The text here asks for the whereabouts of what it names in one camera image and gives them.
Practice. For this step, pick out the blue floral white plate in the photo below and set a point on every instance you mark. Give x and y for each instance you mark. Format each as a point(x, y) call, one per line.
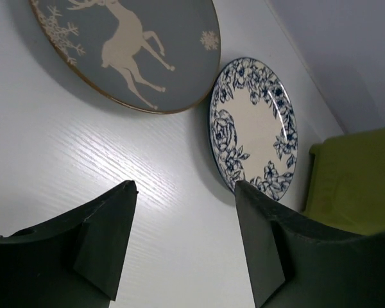
point(252, 128)

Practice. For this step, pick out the olive green plastic bin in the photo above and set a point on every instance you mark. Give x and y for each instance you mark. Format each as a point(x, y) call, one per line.
point(347, 187)

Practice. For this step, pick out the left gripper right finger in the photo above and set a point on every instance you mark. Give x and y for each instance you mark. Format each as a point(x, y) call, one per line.
point(294, 261)

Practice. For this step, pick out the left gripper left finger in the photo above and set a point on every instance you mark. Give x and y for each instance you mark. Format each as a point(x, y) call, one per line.
point(75, 259)

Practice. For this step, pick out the grey deer plate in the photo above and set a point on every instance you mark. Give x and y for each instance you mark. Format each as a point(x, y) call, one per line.
point(159, 57)

